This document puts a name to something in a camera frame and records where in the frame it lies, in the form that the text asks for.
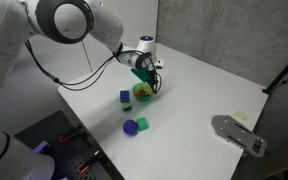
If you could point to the blue foam cube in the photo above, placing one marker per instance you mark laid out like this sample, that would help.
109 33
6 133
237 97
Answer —
124 96

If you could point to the yellow spiky toy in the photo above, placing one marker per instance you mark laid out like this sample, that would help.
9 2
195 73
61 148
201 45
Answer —
146 90

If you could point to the yellow sticky note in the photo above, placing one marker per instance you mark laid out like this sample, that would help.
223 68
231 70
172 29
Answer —
241 115

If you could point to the black perforated base board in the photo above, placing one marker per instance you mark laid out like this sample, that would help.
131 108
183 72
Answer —
68 156

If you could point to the lower orange black clamp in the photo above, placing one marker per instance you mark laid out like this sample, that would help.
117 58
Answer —
89 162

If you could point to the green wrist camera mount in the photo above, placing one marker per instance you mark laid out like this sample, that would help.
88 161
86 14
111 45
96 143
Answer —
141 74

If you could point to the black tripod leg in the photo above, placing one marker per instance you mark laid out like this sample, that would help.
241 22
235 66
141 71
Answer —
277 82

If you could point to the orange toy in bowl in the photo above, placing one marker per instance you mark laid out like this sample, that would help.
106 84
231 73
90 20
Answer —
139 95

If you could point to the green and blue foam block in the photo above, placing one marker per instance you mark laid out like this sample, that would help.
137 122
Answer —
126 106

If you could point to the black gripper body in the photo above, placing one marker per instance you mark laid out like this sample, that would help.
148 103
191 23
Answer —
145 61

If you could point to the purple spiky ball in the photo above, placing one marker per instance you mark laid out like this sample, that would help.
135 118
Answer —
130 127

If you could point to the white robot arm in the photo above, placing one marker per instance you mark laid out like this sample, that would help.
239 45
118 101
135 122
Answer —
66 22

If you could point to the orange black clamp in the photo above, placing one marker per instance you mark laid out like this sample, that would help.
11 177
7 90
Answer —
70 134
89 162

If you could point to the green foam cube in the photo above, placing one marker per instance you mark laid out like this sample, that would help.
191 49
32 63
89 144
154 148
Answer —
142 124

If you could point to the green plastic bowl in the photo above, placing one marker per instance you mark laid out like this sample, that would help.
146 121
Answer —
137 88

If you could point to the upper orange black clamp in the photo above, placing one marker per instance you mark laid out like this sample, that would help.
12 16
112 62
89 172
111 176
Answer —
70 134

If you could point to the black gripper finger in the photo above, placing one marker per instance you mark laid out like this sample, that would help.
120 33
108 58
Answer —
151 82
157 83

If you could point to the grey metal mounting plate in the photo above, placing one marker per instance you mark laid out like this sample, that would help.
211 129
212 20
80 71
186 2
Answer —
232 131

